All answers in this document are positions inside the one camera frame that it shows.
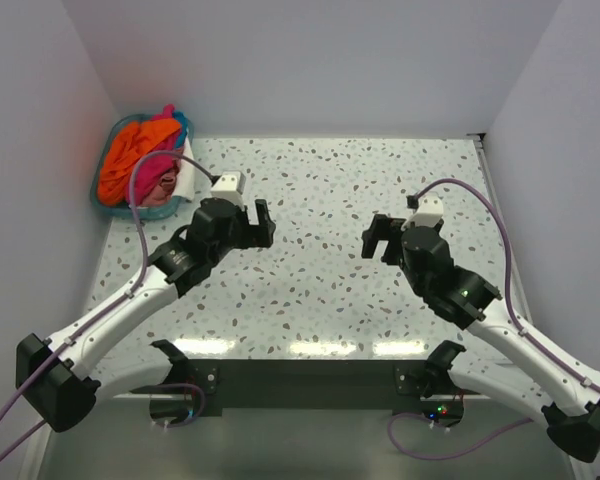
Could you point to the light pink t shirt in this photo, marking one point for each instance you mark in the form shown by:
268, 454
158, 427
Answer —
162, 192

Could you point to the orange t shirt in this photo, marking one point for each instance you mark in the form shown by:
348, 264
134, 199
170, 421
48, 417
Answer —
127, 147

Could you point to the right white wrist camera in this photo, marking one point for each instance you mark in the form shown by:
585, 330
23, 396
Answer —
427, 211

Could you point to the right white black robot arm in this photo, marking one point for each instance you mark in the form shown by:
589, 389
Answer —
552, 388

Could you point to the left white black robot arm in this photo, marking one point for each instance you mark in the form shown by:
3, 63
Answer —
54, 374

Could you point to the white t shirt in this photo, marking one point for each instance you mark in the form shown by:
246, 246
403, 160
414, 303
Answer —
185, 183

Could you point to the blue t shirt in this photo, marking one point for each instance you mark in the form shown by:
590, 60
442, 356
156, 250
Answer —
185, 124

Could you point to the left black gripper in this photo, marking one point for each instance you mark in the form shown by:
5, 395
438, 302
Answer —
259, 235

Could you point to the magenta t shirt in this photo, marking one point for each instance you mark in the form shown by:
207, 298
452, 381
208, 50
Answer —
152, 169

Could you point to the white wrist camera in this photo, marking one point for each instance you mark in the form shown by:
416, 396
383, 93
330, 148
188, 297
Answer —
427, 211
230, 186

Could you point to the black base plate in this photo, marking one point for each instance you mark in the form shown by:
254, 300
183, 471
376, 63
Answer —
218, 385

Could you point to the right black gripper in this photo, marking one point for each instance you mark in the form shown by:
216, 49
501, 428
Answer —
382, 229

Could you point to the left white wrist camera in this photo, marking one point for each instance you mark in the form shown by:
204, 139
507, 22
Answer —
230, 186

